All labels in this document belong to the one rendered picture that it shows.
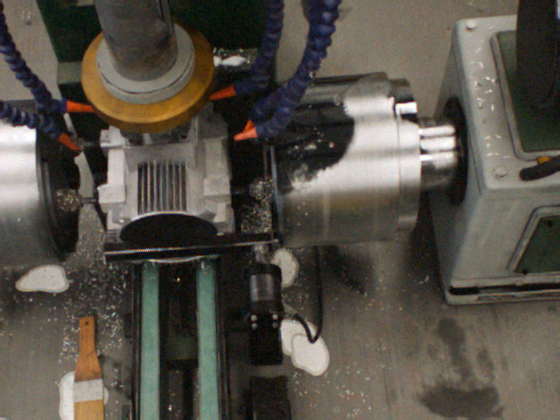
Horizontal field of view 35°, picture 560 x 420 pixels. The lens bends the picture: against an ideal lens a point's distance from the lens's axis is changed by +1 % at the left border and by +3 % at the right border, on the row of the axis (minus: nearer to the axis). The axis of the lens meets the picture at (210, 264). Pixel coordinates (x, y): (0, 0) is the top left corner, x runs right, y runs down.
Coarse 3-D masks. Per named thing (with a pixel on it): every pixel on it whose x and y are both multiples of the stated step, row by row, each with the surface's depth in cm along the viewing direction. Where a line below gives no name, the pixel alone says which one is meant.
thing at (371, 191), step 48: (336, 96) 124; (384, 96) 123; (288, 144) 121; (336, 144) 121; (384, 144) 120; (432, 144) 127; (240, 192) 130; (288, 192) 122; (336, 192) 122; (384, 192) 122; (288, 240) 129; (336, 240) 130; (384, 240) 132
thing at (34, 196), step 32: (0, 128) 126; (64, 128) 139; (0, 160) 124; (32, 160) 124; (64, 160) 137; (0, 192) 124; (32, 192) 124; (64, 192) 131; (0, 224) 126; (32, 224) 126; (64, 224) 134; (0, 256) 131; (32, 256) 131; (64, 256) 134
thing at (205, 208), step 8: (208, 104) 135; (200, 112) 134; (208, 112) 134; (200, 200) 127; (208, 200) 127; (120, 208) 127; (128, 208) 128; (200, 208) 126; (208, 208) 126; (216, 208) 127; (112, 216) 128; (120, 216) 126; (128, 216) 127; (200, 216) 127; (208, 216) 127; (120, 224) 128; (208, 256) 138; (216, 256) 138
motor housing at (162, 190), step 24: (216, 120) 137; (216, 144) 134; (120, 168) 133; (144, 168) 129; (168, 168) 128; (192, 168) 130; (216, 168) 132; (144, 192) 127; (168, 192) 126; (192, 192) 128; (144, 216) 126; (168, 216) 143; (192, 216) 142; (216, 216) 129
